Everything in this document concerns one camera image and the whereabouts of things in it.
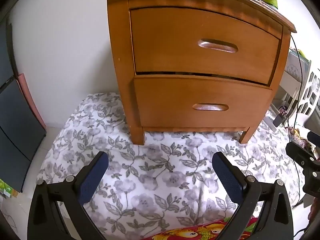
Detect red floral blanket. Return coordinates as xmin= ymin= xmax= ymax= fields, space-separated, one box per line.
xmin=146 ymin=217 xmax=259 ymax=240

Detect wooden nightstand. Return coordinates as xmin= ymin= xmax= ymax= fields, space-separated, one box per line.
xmin=101 ymin=0 xmax=297 ymax=145

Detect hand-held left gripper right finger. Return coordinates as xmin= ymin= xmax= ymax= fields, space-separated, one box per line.
xmin=212 ymin=152 xmax=294 ymax=240

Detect white cutout rack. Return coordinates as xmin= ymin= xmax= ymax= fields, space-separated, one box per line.
xmin=275 ymin=60 xmax=320 ymax=117

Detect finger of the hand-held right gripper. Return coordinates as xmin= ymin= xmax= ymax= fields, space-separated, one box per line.
xmin=286 ymin=142 xmax=316 ymax=167

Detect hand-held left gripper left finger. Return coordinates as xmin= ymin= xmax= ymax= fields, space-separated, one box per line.
xmin=27 ymin=151 xmax=109 ymax=240

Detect wooden drawer holding clothes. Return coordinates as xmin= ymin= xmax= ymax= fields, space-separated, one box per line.
xmin=133 ymin=76 xmax=273 ymax=128

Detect black cable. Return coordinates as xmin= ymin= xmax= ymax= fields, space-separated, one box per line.
xmin=286 ymin=34 xmax=305 ymax=207

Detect pink board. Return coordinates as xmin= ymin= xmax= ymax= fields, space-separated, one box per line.
xmin=17 ymin=73 xmax=47 ymax=130

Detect black charger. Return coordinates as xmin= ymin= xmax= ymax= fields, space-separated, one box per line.
xmin=273 ymin=109 xmax=288 ymax=128

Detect dark blue cabinet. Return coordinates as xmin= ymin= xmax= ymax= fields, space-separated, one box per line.
xmin=0 ymin=22 xmax=47 ymax=193

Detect grey floral bed sheet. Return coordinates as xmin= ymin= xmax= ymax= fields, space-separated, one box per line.
xmin=36 ymin=92 xmax=308 ymax=240

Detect green packet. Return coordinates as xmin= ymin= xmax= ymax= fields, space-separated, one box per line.
xmin=0 ymin=179 xmax=19 ymax=199

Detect books in white rack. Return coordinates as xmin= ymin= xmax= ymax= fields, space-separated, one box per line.
xmin=284 ymin=47 xmax=312 ymax=85

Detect plain wooden drawer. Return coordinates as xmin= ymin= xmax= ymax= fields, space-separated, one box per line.
xmin=130 ymin=7 xmax=283 ymax=85

